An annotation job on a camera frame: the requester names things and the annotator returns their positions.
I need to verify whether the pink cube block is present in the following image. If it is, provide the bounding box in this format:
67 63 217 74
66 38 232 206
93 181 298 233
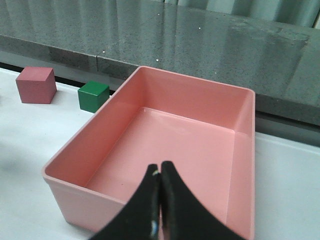
15 66 57 104

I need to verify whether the grey pleated curtain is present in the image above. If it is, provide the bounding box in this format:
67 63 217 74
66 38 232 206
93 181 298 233
164 0 320 29

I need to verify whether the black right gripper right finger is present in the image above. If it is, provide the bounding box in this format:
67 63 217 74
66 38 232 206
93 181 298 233
160 161 243 240

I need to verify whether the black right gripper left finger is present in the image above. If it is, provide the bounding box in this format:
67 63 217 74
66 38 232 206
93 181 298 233
91 164 160 240

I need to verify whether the green cube block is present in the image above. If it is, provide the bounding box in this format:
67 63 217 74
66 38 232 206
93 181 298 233
77 81 110 113

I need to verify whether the grey stone counter ledge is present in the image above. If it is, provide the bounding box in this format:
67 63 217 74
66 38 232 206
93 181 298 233
0 0 320 125

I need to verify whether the pink plastic bin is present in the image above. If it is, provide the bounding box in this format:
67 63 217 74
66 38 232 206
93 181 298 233
42 66 256 240

